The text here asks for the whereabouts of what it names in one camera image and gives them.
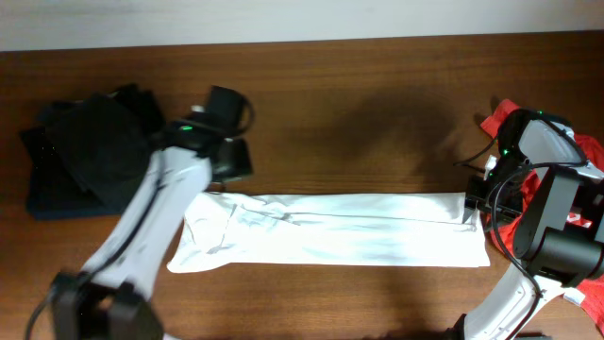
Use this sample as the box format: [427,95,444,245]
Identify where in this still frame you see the dark navy folded garment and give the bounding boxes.
[19,127,121,220]

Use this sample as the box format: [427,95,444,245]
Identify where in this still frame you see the black folded garment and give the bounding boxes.
[40,84,165,213]

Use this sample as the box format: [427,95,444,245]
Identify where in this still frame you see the white t-shirt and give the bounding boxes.
[167,193,490,273]

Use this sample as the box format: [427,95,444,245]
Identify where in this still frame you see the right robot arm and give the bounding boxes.
[445,109,603,339]

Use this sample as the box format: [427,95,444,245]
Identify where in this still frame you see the red t-shirt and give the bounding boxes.
[480,99,603,333]

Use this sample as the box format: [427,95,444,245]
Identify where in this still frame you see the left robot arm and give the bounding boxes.
[48,117,252,340]

